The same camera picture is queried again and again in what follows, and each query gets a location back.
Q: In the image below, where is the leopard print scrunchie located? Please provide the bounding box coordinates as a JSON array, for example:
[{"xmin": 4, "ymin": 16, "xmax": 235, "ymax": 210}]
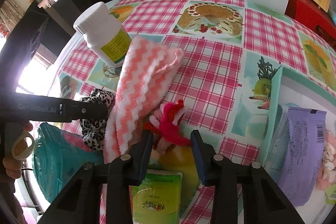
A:
[{"xmin": 79, "ymin": 88, "xmax": 116, "ymax": 152}]

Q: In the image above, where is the green tissue pack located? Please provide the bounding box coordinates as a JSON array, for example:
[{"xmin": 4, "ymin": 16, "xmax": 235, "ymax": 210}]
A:
[{"xmin": 131, "ymin": 169, "xmax": 183, "ymax": 224}]

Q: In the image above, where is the red pink plush hair tie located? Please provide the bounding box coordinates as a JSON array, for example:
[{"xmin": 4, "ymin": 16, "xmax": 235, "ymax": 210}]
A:
[{"xmin": 142, "ymin": 99, "xmax": 194, "ymax": 154}]

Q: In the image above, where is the light green cloth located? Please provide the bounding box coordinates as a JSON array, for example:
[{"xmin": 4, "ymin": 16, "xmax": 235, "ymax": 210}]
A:
[{"xmin": 325, "ymin": 190, "xmax": 336, "ymax": 205}]

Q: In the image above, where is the person's left hand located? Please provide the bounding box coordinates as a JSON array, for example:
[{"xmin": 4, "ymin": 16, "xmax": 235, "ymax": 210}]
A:
[{"xmin": 2, "ymin": 121, "xmax": 35, "ymax": 180}]

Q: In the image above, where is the purple wipes packet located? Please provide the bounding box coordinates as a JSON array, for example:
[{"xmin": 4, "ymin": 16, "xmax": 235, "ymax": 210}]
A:
[{"xmin": 277, "ymin": 107, "xmax": 326, "ymax": 206}]

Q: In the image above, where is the teal plastic bag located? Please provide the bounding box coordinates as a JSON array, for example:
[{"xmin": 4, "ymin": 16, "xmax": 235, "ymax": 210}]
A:
[{"xmin": 32, "ymin": 122, "xmax": 104, "ymax": 203}]

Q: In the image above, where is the mint green white box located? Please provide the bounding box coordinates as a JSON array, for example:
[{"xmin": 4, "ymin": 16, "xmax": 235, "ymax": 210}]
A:
[{"xmin": 257, "ymin": 67, "xmax": 335, "ymax": 223}]

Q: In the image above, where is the white pill bottle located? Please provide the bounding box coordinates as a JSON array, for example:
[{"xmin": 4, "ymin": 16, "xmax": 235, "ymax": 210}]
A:
[{"xmin": 73, "ymin": 2, "xmax": 131, "ymax": 68}]

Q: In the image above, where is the pink white striped towel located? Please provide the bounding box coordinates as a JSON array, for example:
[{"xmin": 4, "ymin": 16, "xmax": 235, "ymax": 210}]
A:
[{"xmin": 103, "ymin": 35, "xmax": 185, "ymax": 163}]

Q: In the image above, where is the pink checkered tablecloth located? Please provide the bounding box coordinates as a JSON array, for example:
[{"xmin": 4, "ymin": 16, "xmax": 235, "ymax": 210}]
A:
[{"xmin": 107, "ymin": 0, "xmax": 335, "ymax": 164}]

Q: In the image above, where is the red box with handle slot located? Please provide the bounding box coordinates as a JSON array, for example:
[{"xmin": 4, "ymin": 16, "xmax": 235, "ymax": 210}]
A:
[{"xmin": 285, "ymin": 0, "xmax": 335, "ymax": 50}]

